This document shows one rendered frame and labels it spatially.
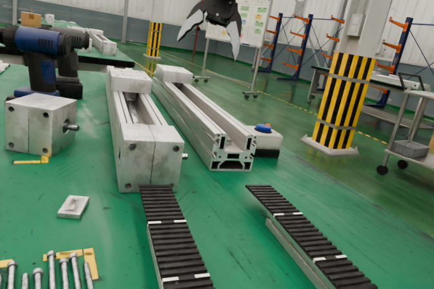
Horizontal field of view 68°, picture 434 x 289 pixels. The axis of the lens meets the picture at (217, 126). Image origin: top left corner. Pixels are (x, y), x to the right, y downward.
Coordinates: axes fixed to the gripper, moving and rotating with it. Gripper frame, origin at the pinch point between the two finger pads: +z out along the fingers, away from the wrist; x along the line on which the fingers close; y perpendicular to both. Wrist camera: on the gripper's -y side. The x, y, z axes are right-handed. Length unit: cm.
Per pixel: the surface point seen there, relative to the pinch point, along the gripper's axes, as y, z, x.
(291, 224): -30.8, 25.7, -26.0
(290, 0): 1123, -483, -33
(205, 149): -7.1, 22.0, -8.5
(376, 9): 265, -146, -106
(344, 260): -36, 26, -32
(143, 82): 9.8, 12.2, 15.3
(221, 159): -9.9, 22.5, -12.7
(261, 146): 3.0, 17.5, -20.9
